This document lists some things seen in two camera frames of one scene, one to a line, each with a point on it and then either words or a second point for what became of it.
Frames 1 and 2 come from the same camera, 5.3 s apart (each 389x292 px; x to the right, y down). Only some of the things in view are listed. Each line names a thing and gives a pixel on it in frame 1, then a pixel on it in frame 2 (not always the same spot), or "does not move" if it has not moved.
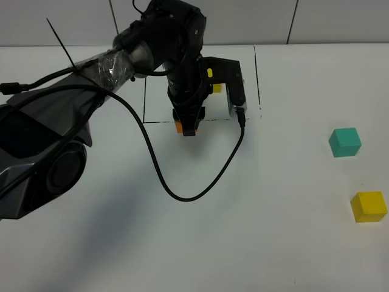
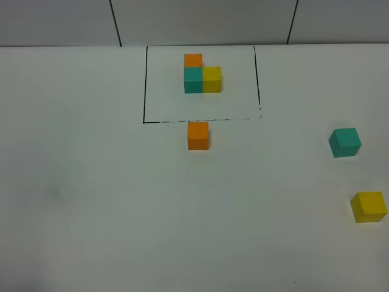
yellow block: x=368 y=206 does not move
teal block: x=344 y=142 does not move
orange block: x=179 y=128 -> x=198 y=135
